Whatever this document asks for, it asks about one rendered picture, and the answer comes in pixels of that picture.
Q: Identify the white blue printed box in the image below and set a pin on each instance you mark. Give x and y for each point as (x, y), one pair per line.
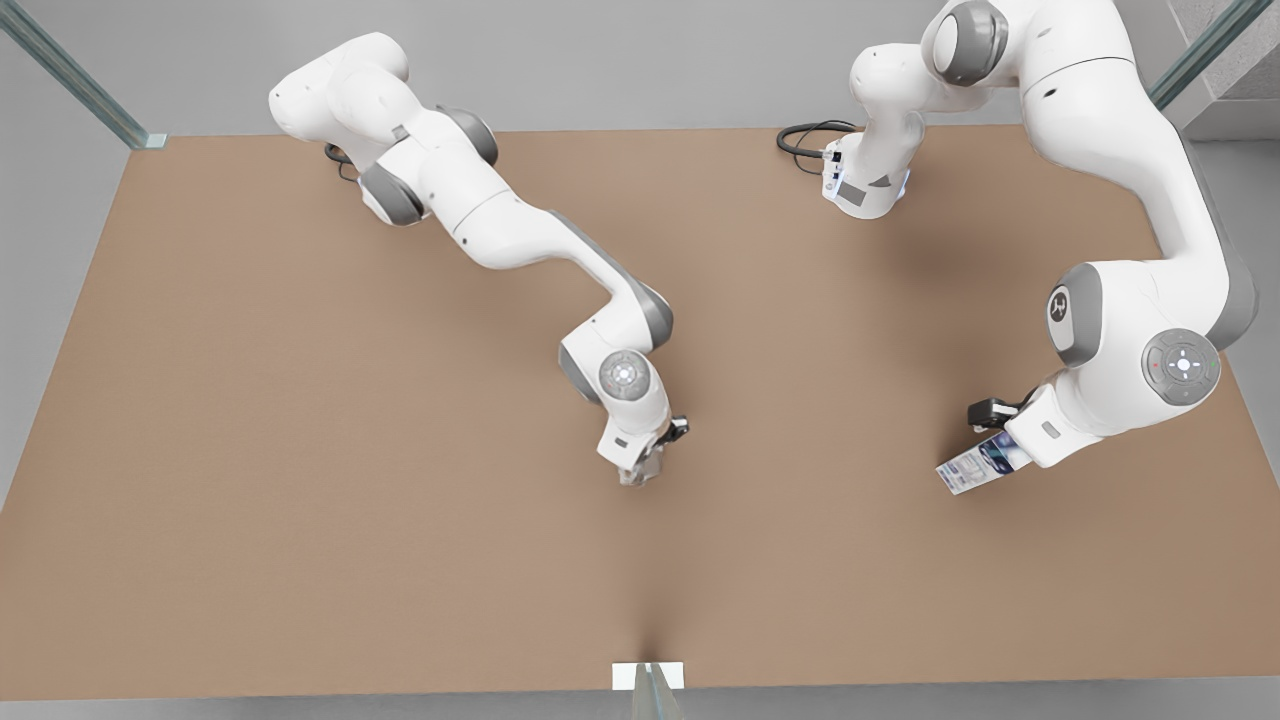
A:
(975, 468)

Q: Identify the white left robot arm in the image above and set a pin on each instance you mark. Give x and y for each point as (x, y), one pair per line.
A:
(1110, 120)

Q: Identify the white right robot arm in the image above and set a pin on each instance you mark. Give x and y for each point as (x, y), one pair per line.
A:
(500, 225)

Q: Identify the silver frame post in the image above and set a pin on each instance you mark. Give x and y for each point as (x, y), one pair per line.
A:
(75, 78)
(1200, 50)
(650, 685)

